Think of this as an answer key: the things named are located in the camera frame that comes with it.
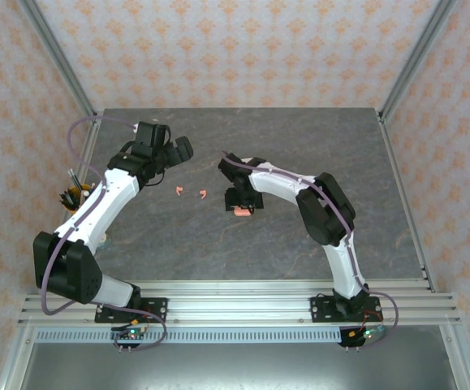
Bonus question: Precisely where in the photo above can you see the yellow pen cup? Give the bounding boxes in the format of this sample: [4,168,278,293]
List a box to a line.
[61,183,96,215]

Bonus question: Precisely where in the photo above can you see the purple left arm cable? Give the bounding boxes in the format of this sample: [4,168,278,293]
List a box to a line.
[39,115,168,353]

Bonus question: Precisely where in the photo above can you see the controller board with wires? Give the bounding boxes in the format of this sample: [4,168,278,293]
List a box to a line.
[339,323,386,349]
[110,317,151,343]

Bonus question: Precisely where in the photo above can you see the grey metal panel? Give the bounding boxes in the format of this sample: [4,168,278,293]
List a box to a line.
[19,343,459,390]

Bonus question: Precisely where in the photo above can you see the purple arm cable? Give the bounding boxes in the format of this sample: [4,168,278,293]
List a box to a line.
[220,150,402,351]
[39,115,168,353]

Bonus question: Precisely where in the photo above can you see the aluminium frame post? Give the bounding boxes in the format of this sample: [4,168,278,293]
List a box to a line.
[377,0,459,123]
[17,0,99,123]
[439,324,470,390]
[0,324,37,390]

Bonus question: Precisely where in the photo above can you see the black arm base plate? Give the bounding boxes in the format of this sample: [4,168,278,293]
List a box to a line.
[309,296,382,325]
[94,297,169,325]

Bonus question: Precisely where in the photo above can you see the pencil with eraser tip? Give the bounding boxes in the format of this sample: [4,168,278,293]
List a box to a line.
[67,168,84,193]

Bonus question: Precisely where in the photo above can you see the aluminium mounting rail beams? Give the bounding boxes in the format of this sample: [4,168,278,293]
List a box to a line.
[17,279,462,327]

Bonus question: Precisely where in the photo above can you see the black pen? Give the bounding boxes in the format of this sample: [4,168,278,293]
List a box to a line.
[58,191,80,210]

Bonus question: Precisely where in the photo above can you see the slotted grey cable duct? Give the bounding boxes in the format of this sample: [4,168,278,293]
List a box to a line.
[34,328,343,345]

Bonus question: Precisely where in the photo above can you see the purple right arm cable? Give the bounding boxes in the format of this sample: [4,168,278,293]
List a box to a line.
[220,150,402,351]

